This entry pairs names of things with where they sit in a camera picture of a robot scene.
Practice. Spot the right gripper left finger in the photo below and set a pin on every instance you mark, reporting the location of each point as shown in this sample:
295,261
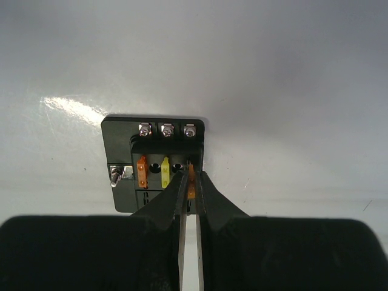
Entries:
142,251

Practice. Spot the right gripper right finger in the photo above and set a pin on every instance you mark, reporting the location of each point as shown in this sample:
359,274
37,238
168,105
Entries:
241,252

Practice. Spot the brown blade fuse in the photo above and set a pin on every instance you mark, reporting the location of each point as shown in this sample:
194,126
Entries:
191,190

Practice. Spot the orange blade fuse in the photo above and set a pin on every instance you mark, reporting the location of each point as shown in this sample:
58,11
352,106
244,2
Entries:
142,170

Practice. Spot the yellow blade fuse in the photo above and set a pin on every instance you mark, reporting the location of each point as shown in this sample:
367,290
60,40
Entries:
165,172

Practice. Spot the black fuse box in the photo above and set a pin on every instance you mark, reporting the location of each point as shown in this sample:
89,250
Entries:
127,138

